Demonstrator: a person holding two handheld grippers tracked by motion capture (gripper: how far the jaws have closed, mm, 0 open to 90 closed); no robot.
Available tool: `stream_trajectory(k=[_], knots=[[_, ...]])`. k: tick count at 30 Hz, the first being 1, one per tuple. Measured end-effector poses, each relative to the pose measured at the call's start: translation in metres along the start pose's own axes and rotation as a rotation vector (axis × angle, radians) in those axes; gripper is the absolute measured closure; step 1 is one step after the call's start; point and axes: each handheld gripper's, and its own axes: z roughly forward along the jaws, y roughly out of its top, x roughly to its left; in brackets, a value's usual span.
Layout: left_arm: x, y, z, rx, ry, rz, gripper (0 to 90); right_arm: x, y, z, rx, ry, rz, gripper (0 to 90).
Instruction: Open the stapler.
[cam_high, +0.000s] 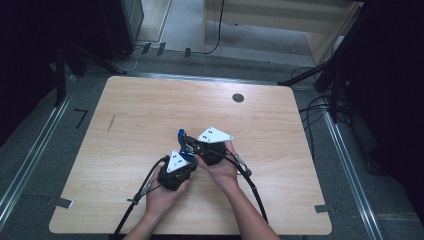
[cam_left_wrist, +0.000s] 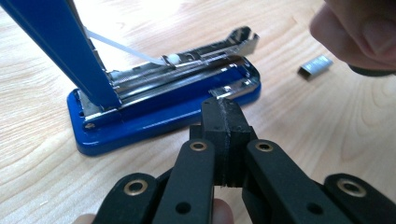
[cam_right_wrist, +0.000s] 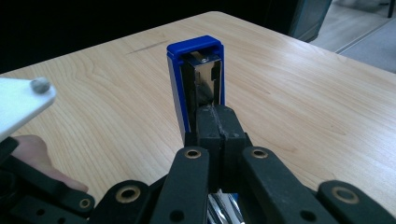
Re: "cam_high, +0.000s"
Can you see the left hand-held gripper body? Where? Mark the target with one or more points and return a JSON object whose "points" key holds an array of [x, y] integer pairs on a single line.
{"points": [[176, 176]]}

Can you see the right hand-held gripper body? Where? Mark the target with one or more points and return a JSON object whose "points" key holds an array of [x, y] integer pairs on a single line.
{"points": [[213, 151]]}

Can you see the dark curtain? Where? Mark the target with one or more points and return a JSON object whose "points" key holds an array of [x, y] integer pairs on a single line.
{"points": [[396, 83], [26, 50]]}

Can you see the black stand foot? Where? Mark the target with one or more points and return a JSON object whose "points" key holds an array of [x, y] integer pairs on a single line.
{"points": [[161, 48], [146, 48]]}

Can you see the person's right hand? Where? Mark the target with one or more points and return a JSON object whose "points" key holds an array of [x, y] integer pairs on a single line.
{"points": [[223, 173]]}

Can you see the black computer cabinet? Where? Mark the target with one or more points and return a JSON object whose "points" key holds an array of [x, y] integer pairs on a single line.
{"points": [[120, 26]]}

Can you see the grey tape piece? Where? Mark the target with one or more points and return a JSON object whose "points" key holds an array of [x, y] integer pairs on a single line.
{"points": [[321, 208], [61, 202]]}

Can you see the metal floor rail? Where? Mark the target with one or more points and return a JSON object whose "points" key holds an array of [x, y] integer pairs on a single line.
{"points": [[200, 78], [33, 156], [353, 176]]}

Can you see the dark round table grommet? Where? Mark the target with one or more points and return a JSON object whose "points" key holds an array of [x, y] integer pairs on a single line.
{"points": [[238, 98]]}

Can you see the person's left hand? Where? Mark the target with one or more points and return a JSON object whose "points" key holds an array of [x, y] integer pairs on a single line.
{"points": [[163, 200]]}

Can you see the blue stapler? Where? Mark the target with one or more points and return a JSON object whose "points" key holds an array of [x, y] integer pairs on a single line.
{"points": [[182, 140]]}

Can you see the black tripod stand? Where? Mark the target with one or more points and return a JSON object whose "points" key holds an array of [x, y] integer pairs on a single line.
{"points": [[60, 76], [306, 75]]}

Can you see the light wooden shelf unit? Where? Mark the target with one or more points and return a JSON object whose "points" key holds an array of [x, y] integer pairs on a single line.
{"points": [[283, 13]]}

